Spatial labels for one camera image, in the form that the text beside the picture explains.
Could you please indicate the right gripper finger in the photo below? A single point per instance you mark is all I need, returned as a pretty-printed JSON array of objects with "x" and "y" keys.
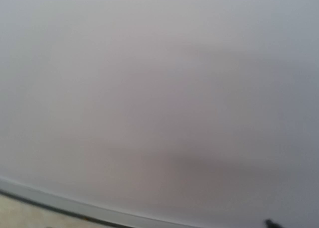
[{"x": 271, "y": 224}]

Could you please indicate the back aluminium table rail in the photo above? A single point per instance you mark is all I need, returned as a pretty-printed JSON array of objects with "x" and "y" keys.
[{"x": 78, "y": 210}]

